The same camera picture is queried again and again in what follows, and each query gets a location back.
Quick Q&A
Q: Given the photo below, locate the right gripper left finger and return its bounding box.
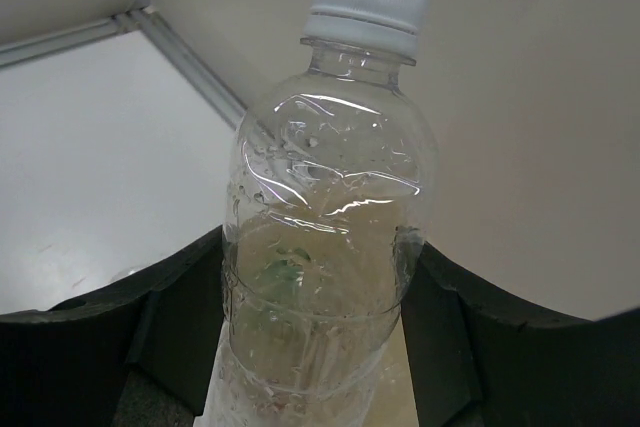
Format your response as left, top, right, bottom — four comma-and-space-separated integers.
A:
1, 229, 223, 426

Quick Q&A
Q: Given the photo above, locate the clear bottle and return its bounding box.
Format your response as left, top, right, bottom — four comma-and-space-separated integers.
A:
209, 0, 437, 426

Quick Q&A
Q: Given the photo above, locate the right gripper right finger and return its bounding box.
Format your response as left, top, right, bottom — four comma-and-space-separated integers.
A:
399, 243, 639, 426

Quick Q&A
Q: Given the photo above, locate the green plastic bottle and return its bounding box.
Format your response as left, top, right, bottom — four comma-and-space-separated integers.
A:
258, 247, 311, 299

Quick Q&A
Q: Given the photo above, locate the aluminium frame rail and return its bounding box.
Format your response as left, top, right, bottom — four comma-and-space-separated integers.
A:
1, 8, 246, 129

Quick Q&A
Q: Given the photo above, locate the beige plastic bin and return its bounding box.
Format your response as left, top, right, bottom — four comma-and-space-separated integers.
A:
220, 227, 413, 426

